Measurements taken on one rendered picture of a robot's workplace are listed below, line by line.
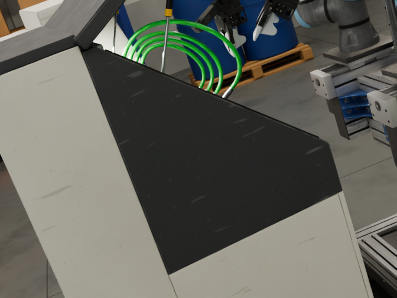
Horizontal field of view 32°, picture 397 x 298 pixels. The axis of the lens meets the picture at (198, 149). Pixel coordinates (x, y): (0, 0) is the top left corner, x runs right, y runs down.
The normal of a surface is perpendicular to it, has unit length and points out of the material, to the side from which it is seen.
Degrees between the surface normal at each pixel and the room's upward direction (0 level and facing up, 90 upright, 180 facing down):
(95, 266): 90
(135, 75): 90
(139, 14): 90
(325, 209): 90
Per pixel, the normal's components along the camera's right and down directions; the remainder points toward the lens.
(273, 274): 0.33, 0.19
